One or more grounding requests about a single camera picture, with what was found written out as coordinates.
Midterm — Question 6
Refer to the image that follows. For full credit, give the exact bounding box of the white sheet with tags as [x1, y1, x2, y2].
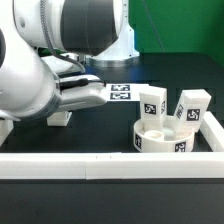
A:
[105, 83, 149, 102]

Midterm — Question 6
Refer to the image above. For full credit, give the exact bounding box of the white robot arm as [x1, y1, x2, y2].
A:
[0, 0, 123, 121]

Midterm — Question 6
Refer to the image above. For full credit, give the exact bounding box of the white round stool seat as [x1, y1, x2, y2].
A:
[133, 116, 195, 153]

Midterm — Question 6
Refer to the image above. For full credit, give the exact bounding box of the white front fence bar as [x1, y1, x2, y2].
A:
[0, 152, 224, 180]

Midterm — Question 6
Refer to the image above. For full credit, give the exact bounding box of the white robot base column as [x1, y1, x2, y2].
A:
[87, 0, 139, 68]

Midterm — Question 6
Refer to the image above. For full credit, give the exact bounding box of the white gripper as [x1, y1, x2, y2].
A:
[57, 74, 107, 112]

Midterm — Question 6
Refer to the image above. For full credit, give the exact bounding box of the white right fence bar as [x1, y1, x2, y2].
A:
[200, 111, 224, 153]

